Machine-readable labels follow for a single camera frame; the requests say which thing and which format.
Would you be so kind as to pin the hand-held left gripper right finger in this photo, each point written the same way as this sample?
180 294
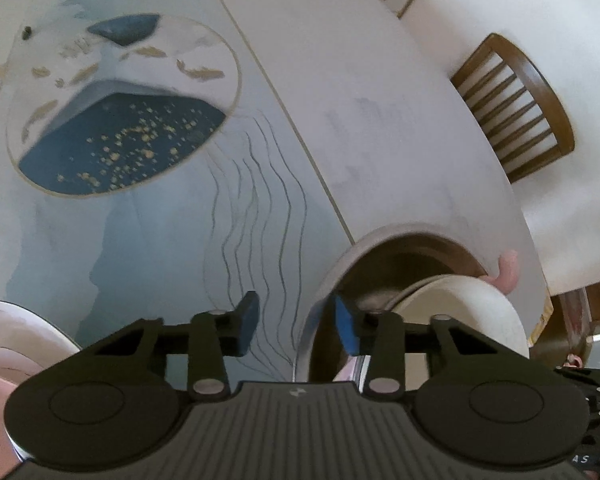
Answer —
346 327

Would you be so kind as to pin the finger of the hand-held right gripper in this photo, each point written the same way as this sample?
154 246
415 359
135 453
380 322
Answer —
587 377

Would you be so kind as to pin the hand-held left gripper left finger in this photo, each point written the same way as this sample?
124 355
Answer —
249 322

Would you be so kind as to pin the stainless steel bowl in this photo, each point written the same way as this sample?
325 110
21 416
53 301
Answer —
340 275

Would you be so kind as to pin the white cup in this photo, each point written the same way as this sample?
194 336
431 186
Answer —
475 310

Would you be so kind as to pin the large white plate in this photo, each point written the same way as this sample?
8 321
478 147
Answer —
45 332

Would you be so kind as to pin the yellow patterned cloth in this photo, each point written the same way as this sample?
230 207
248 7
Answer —
541 322

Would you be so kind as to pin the wooden slat-back chair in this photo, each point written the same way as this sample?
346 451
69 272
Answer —
515 105

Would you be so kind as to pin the small dark object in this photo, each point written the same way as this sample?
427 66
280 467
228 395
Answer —
28 33

